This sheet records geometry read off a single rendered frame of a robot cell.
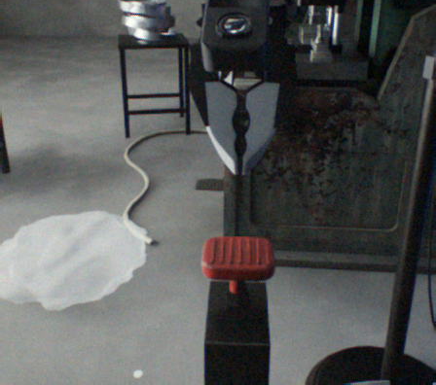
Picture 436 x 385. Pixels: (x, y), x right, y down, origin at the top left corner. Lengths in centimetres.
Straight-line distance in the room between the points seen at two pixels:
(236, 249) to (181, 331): 110
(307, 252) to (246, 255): 141
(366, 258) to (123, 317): 85
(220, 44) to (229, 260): 22
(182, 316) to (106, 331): 23
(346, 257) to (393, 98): 58
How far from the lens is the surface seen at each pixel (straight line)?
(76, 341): 162
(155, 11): 302
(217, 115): 45
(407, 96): 175
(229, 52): 35
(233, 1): 39
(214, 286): 56
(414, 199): 112
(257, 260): 50
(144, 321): 165
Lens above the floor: 103
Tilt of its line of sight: 22 degrees down
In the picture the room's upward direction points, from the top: straight up
